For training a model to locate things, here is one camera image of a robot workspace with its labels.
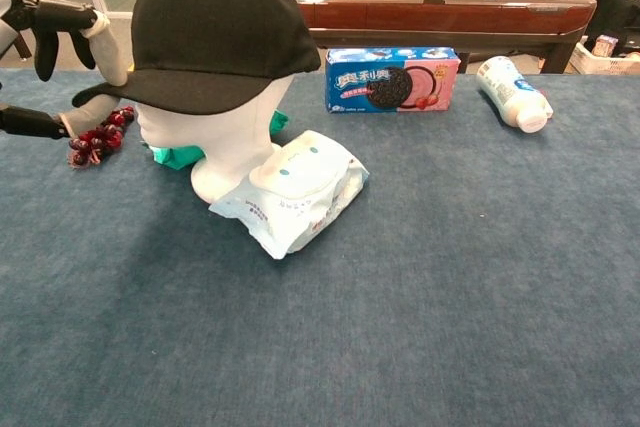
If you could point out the left black grey robot hand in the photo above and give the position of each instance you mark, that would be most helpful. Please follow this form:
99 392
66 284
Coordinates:
60 17

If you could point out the black baseball cap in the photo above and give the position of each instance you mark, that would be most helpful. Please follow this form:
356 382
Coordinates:
215 32

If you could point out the white foam mannequin head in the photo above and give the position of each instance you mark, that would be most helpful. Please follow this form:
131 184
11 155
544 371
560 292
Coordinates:
230 142

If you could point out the dark wooden table leg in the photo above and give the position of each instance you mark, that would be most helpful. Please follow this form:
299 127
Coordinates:
24 47

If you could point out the dark red grape bunch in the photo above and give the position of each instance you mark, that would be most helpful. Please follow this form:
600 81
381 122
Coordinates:
100 139

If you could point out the white wet wipes pack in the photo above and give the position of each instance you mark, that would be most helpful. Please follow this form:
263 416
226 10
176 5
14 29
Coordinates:
300 197

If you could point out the blue pink Oreo box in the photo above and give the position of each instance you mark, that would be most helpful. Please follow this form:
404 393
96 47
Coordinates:
390 82

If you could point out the brown mahjong table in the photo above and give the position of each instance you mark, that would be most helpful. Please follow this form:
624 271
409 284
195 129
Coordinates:
450 12

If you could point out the blue table cloth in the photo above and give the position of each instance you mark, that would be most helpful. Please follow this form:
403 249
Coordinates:
400 297

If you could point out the white plastic drink bottle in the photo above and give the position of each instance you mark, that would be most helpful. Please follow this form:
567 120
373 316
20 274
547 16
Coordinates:
510 92

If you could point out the white plastic crate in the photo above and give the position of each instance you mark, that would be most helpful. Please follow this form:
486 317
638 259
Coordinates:
600 64

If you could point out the purple white drink carton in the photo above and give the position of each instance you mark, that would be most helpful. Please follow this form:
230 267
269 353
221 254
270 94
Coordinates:
604 45

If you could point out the black bag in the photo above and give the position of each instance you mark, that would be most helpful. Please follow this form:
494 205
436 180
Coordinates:
615 12

